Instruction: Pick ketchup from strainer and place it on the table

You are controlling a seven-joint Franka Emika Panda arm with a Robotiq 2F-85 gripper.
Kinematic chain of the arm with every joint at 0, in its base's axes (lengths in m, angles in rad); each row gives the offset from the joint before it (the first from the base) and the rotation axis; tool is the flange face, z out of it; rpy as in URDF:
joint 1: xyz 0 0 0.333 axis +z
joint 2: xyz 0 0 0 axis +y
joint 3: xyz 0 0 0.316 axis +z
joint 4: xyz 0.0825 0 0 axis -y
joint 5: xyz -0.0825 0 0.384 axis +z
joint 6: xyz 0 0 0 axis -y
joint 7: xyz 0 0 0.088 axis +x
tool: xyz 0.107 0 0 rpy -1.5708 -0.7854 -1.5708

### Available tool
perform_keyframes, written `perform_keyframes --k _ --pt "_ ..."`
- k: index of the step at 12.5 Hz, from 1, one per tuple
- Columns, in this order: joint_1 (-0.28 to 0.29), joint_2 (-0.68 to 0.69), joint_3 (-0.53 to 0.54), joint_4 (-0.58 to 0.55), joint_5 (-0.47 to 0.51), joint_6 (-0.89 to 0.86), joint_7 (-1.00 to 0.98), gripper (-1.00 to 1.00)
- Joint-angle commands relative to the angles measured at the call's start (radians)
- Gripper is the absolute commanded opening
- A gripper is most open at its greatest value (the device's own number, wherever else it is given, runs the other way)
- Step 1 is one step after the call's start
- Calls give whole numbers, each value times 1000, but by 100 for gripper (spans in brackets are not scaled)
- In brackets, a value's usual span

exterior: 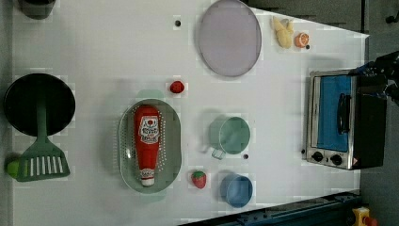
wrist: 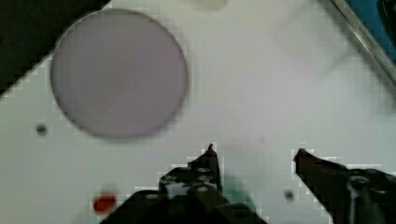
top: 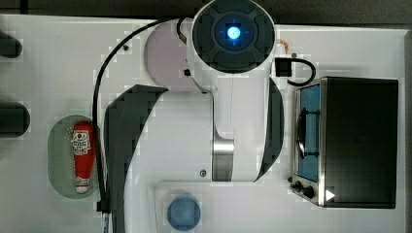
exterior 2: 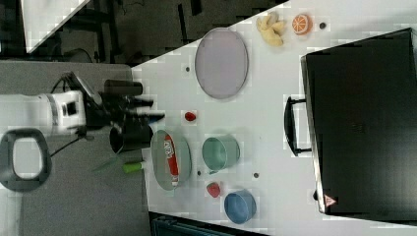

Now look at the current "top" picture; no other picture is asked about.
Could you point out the black toaster oven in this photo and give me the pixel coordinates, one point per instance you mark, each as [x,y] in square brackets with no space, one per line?
[345,143]

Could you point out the plush orange slice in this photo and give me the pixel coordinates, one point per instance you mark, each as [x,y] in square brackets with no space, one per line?
[284,44]

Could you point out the red plush ketchup bottle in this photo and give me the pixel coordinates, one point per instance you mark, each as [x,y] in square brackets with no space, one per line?
[83,150]

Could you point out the lilac round plate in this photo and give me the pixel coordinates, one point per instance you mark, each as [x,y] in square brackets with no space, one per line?
[166,57]

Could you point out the green oval strainer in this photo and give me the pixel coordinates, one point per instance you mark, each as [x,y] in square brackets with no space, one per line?
[61,164]

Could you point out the blue cup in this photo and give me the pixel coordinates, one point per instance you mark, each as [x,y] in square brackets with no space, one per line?
[184,213]

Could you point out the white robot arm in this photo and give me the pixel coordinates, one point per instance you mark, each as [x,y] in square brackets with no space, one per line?
[230,128]

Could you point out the large black cylinder container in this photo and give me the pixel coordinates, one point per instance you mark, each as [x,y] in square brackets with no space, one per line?
[14,119]

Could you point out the small black cylinder container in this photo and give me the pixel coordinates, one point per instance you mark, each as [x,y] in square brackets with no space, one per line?
[10,47]

